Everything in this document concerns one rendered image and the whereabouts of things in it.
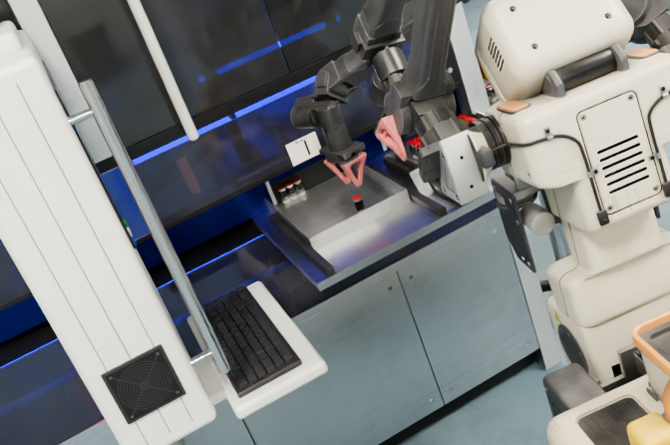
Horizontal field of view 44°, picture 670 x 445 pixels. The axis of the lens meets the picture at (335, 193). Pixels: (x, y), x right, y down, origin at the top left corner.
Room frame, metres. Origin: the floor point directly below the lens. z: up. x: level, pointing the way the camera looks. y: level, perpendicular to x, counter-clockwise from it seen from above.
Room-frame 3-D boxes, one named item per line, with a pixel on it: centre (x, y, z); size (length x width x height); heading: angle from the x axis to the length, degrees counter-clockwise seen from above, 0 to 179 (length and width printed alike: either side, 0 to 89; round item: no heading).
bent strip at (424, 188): (1.71, -0.21, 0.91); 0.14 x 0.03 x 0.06; 15
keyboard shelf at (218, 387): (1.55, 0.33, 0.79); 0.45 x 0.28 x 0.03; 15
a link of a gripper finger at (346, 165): (1.78, -0.05, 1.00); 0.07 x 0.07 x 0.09; 30
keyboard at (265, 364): (1.56, 0.30, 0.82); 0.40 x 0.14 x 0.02; 15
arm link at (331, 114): (1.79, -0.05, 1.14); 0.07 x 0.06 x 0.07; 45
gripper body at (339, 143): (1.78, -0.05, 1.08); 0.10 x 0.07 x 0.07; 30
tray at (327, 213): (1.88, 0.01, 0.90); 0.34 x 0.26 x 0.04; 15
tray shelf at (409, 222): (1.86, -0.17, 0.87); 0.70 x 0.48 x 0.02; 105
